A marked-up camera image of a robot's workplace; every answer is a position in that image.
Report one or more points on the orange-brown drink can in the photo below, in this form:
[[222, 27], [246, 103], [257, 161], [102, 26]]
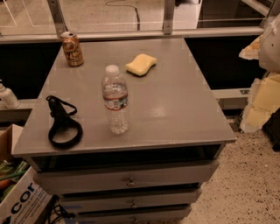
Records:
[[72, 48]]

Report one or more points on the grey drawer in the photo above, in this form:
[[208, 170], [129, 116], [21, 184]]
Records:
[[139, 176], [135, 216], [130, 200]]

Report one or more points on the white bottle at left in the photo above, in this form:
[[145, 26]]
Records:
[[8, 97]]

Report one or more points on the white cardboard box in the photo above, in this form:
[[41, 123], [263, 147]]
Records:
[[26, 201]]

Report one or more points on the grey drawer cabinet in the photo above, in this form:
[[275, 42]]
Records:
[[174, 116]]

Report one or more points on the clear plastic water bottle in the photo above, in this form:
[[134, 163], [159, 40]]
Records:
[[116, 99]]

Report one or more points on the yellow sponge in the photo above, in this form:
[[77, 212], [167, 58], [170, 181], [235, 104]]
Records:
[[141, 64]]

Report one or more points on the top grey drawer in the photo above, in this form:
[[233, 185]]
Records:
[[139, 176]]

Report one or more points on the middle grey drawer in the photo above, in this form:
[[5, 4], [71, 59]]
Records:
[[130, 200]]

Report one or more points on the metal frame railing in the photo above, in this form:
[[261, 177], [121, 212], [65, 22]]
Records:
[[44, 20]]

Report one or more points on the bottom grey drawer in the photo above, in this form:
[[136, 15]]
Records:
[[135, 216]]

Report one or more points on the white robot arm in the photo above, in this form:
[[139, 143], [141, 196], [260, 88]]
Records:
[[264, 94]]

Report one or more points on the black VR controller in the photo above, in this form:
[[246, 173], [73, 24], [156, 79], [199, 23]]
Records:
[[61, 112]]

